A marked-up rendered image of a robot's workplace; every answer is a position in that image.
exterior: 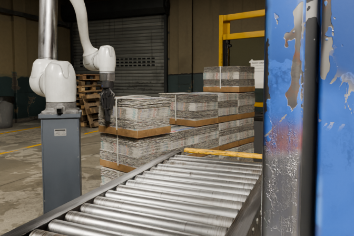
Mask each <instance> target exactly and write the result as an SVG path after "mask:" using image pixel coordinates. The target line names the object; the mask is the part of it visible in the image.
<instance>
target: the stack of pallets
mask: <svg viewBox="0 0 354 236"><path fill-rule="evenodd" d="M78 76H79V77H80V79H78V78H77V77H78ZM90 76H93V79H90ZM76 81H77V82H78V84H77V85H76V87H77V92H76V93H77V94H79V95H76V99H77V100H76V105H77V107H78V108H80V110H82V116H81V127H87V126H89V124H88V125H87V123H89V121H88V120H87V115H86V112H85V107H84V102H83V101H82V98H81V96H84V95H87V93H91V94H97V93H98V92H102V89H103V88H101V84H97V82H101V81H100V75H99V74H76ZM86 82H90V84H86ZM85 87H88V90H85ZM96 87H100V90H96Z"/></svg>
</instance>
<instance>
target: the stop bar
mask: <svg viewBox="0 0 354 236"><path fill-rule="evenodd" d="M184 152H188V153H200V154H211V155H223V156H235V157H241V158H253V159H262V154H256V153H243V152H231V151H219V150H206V149H194V148H187V147H186V148H184Z"/></svg>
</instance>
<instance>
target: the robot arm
mask: <svg viewBox="0 0 354 236"><path fill-rule="evenodd" d="M70 2H71V3H72V5H73V7H74V9H75V13H76V18H77V24H78V31H79V35H80V41H81V44H82V48H83V51H84V53H83V65H84V67H85V68H86V69H88V70H90V71H99V72H100V81H101V88H103V89H102V92H101V93H100V97H101V102H102V108H103V109H105V121H110V120H111V109H113V105H114V98H115V95H116V94H115V93H113V89H112V88H113V87H114V82H113V81H115V67H116V56H115V50H114V48H113V47H111V46H108V45H105V46H101V47H100V49H99V50H98V49H96V48H94V47H93V46H92V44H91V42H90V39H89V30H88V22H87V12H86V7H85V3H84V0H70ZM57 14H58V0H39V23H38V59H37V60H36V61H35V62H34V63H33V67H32V72H31V76H30V78H29V85H30V87H31V89H32V90H33V92H35V93H36V94H37V95H40V96H43V97H46V109H45V110H43V111H42V112H41V114H76V113H78V112H79V110H80V108H78V107H77V105H76V92H77V87H76V74H75V71H74V68H73V66H72V64H70V63H69V62H68V61H57V60H56V58H57Z"/></svg>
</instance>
